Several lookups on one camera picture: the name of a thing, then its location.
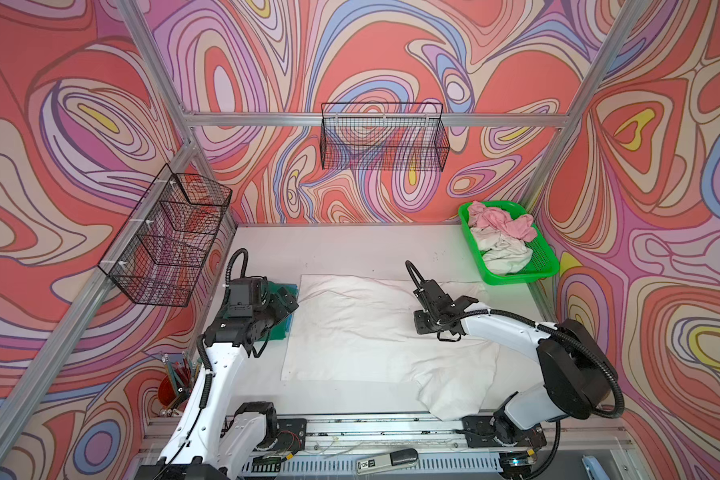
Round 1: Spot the back black wire basket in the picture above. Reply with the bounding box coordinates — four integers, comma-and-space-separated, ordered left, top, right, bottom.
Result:
320, 101, 451, 172

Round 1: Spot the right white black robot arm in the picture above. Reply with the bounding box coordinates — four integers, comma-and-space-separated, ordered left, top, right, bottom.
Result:
405, 260, 625, 447

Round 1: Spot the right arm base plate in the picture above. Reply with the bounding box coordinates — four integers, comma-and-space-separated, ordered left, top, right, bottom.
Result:
459, 415, 547, 449

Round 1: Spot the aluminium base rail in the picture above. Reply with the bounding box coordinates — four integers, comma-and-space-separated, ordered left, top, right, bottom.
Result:
140, 410, 631, 457

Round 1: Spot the white patterned t shirt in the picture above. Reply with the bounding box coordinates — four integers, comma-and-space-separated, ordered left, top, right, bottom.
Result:
470, 228, 533, 276

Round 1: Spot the green plastic basket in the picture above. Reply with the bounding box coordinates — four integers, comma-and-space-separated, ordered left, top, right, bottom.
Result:
458, 201, 560, 286

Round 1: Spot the folded green t shirt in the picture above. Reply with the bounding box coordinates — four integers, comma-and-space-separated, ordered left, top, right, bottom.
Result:
269, 281, 299, 341

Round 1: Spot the left black wire basket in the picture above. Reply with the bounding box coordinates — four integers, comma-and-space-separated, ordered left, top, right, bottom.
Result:
98, 166, 232, 307

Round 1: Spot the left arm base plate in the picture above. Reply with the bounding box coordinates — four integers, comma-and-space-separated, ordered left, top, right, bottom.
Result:
256, 418, 308, 453

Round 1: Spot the red pen cup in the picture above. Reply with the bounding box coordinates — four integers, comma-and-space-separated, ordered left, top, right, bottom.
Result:
157, 352, 201, 417

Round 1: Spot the pink t shirt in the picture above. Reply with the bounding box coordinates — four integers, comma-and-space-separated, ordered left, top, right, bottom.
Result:
467, 201, 538, 242

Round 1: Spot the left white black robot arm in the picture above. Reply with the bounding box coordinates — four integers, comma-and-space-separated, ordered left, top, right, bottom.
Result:
135, 248, 298, 479

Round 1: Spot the black wire basket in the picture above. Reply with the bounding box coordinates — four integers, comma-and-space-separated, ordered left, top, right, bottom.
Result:
98, 166, 232, 307
320, 101, 451, 172

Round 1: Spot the grey black handheld device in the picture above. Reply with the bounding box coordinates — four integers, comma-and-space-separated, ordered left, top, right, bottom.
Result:
356, 448, 420, 476

